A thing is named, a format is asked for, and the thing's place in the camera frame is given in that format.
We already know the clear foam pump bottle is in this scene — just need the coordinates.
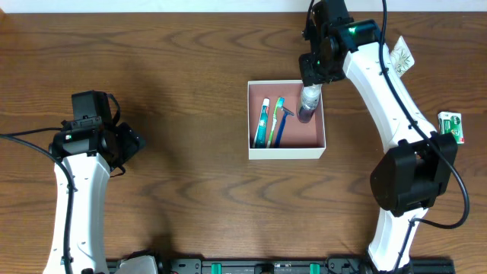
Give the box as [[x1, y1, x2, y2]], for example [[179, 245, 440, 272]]
[[297, 84, 322, 123]]

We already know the green white toothbrush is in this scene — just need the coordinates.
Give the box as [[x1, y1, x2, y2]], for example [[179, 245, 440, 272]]
[[266, 97, 285, 148]]

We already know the blue disposable razor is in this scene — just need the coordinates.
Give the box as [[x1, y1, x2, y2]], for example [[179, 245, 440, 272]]
[[274, 107, 294, 148]]

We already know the white bamboo print lotion tube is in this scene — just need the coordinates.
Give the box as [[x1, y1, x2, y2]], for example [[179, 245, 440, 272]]
[[390, 36, 415, 77]]

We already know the green toothpaste tube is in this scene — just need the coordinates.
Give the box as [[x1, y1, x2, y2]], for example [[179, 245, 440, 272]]
[[253, 97, 270, 148]]

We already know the green white soap bar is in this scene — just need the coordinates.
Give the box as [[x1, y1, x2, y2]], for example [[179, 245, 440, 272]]
[[438, 111, 465, 145]]

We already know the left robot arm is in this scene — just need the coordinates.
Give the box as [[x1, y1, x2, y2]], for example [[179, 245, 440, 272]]
[[44, 117, 145, 273]]

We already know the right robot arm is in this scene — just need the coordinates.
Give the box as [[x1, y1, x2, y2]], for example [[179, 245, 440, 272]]
[[298, 17, 459, 273]]

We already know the white box pink interior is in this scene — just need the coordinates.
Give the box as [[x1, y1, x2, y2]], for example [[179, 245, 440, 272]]
[[247, 80, 326, 160]]

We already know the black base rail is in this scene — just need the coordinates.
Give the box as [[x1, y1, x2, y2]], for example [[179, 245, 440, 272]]
[[106, 255, 457, 274]]

